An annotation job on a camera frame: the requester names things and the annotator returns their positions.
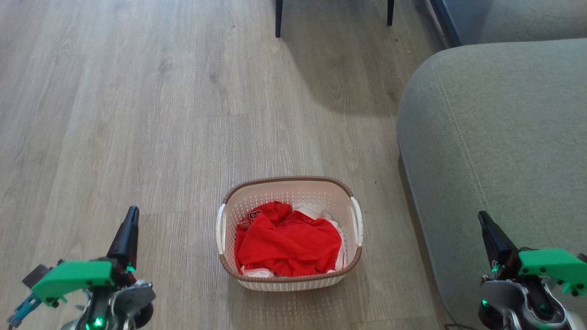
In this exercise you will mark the white garment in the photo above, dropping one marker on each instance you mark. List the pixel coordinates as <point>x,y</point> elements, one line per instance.
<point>316,211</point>

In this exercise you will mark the white plastic laundry basket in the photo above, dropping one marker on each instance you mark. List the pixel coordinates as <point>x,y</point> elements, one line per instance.
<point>284,284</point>

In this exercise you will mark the dark blue sofa base trim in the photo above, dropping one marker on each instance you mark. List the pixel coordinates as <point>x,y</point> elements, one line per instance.
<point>447,20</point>

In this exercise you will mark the red jersey garment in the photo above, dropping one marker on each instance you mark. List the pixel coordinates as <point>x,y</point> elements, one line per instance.
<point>284,243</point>

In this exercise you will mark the grey sofa back section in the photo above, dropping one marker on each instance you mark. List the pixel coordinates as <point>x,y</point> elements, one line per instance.
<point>518,20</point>

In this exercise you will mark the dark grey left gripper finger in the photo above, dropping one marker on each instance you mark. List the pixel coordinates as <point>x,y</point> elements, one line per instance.
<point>126,243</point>

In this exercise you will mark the grey-green fabric sofa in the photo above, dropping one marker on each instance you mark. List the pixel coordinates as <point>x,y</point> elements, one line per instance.
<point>504,137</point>

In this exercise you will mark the black furniture leg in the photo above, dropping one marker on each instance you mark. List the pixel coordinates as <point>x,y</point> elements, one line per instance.
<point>390,13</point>
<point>278,18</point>

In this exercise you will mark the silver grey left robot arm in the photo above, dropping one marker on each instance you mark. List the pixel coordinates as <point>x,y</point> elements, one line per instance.
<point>124,300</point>

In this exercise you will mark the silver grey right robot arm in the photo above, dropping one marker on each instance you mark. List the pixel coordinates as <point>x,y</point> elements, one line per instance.
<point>509,300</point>

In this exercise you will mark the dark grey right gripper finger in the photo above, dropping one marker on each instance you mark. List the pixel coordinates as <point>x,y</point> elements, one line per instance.
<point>500,250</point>

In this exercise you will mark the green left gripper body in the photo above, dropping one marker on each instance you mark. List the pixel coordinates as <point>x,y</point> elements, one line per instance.
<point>73,276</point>

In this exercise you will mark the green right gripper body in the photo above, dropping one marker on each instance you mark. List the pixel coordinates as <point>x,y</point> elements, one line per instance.
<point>552,266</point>

